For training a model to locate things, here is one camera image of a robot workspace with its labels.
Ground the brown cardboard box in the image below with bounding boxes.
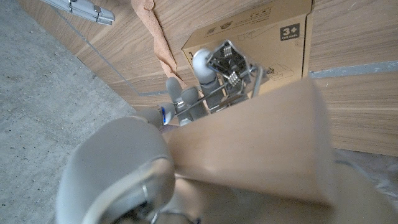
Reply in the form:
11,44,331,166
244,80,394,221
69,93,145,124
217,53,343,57
182,0,313,97

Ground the beige elastic arm wrap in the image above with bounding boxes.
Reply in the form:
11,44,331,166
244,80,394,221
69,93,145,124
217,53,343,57
131,0,189,91

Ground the long wooden board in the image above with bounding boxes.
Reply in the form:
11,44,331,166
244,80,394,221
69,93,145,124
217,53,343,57
161,77,338,208

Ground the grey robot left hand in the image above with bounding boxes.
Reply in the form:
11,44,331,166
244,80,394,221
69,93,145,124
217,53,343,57
55,48,398,224

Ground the metal wire bracket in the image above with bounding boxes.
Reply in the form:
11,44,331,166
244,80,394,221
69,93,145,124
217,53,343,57
174,39,268,118

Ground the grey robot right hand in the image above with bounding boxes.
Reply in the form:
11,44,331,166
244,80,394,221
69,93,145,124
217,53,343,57
40,0,116,26

